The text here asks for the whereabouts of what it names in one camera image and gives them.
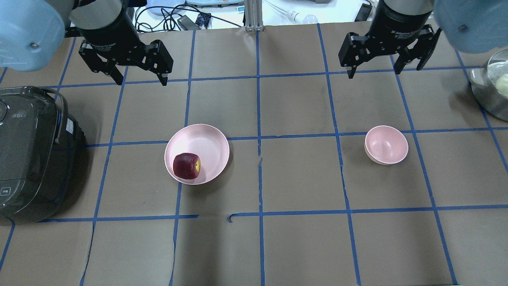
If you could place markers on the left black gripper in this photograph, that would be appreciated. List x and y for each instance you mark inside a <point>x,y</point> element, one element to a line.
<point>108,28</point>

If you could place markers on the white steamed bun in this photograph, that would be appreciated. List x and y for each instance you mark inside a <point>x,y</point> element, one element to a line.
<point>501,85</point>

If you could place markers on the red apple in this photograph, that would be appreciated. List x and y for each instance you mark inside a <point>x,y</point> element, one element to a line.
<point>187,166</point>

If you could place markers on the aluminium frame post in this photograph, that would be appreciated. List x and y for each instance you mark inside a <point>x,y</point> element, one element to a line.
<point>253,15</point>

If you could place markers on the pink bowl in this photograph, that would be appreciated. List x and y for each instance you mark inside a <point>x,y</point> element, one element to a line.
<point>386,145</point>

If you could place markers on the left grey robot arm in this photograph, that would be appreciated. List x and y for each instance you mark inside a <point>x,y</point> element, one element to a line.
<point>31,31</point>

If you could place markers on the dark grey rice cooker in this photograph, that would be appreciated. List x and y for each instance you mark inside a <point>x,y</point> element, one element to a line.
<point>39,139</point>

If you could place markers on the blue plate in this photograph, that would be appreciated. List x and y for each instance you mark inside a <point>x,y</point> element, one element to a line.
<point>156,7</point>

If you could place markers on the white light bulb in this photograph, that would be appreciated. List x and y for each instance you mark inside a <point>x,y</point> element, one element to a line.
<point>300,18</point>

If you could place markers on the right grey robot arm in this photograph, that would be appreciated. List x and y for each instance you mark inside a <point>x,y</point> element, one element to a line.
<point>411,29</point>

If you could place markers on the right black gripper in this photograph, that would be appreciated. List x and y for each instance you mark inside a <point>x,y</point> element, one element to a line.
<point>401,24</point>

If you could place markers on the steel steamer pot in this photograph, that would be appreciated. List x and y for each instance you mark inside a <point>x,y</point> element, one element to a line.
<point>482,84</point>

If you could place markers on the pink plate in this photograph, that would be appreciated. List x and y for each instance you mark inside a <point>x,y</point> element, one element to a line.
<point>208,143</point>

